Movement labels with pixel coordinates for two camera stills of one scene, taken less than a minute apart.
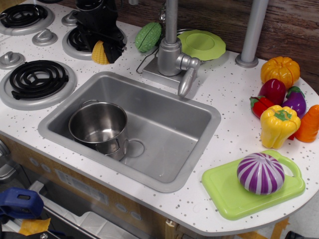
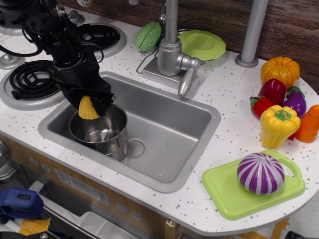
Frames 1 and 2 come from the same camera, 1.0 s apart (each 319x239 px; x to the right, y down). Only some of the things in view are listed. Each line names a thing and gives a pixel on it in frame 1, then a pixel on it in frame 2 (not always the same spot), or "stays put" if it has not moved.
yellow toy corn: (98, 55) -> (86, 110)
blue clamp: (21, 203) stays put
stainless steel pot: (103, 124) stays put
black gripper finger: (113, 51) -> (101, 105)
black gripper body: (99, 24) -> (83, 79)
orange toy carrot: (308, 130) stays put
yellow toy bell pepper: (278, 124) stays put
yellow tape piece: (31, 227) stays put
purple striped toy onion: (260, 173) stays put
